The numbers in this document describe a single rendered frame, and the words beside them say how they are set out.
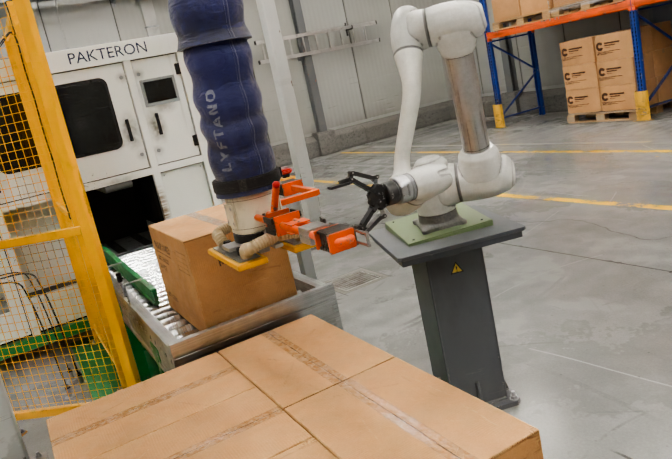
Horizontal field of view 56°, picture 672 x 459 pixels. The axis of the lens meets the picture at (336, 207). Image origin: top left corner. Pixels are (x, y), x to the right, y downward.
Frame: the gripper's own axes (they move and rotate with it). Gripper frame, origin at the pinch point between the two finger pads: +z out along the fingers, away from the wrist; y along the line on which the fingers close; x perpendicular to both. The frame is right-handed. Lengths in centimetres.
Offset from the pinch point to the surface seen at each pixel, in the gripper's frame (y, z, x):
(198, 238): 10, 27, 68
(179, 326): 51, 37, 101
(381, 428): 50, 17, -35
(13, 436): 82, 112, 130
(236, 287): 33, 17, 69
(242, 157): -19.9, 17.6, 22.5
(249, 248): 6.5, 25.0, 14.0
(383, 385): 50, 5, -16
